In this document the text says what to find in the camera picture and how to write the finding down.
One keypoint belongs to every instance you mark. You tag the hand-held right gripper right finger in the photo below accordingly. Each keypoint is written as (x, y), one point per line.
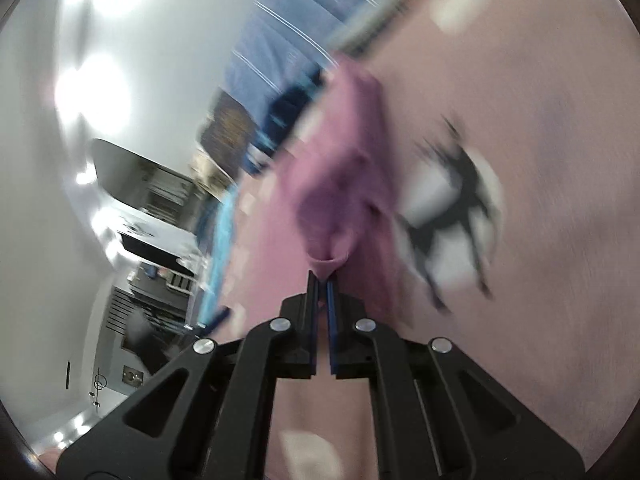
(331, 332)

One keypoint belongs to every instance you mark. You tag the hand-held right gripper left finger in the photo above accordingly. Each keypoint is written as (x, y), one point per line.
(313, 332)

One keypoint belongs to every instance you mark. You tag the pink garment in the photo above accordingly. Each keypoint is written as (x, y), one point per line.
(340, 170)

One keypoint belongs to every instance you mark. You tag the light blue blanket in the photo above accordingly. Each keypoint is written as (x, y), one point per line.
(220, 255)

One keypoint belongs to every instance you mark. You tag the white shelf unit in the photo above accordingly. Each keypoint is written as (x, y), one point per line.
(179, 280)

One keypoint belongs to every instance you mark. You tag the white cloth with black print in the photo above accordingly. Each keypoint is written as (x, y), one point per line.
(450, 200)

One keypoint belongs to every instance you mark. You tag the navy star-print socks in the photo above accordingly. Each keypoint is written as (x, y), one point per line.
(285, 115)

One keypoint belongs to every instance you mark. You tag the brown dark pillow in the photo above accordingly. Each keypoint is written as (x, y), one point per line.
(227, 130)

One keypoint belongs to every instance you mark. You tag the blue plaid pillow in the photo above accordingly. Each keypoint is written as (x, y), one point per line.
(290, 25)

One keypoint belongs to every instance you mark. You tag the wall socket plate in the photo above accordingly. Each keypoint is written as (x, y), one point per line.
(133, 375)

